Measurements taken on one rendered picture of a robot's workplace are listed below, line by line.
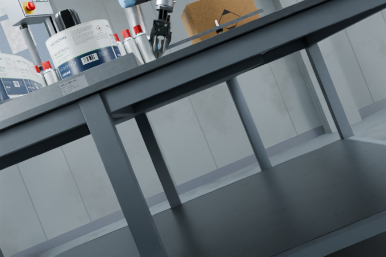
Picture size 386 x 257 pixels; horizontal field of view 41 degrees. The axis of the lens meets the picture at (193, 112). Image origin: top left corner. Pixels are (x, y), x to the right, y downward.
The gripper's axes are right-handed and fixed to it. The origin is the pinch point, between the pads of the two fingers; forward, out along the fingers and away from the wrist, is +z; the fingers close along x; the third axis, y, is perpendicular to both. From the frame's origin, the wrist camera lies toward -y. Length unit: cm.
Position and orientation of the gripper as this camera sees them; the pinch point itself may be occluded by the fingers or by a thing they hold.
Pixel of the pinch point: (158, 55)
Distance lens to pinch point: 220.1
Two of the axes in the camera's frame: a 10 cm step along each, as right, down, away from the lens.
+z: -1.4, 9.9, 0.0
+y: 0.2, 0.0, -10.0
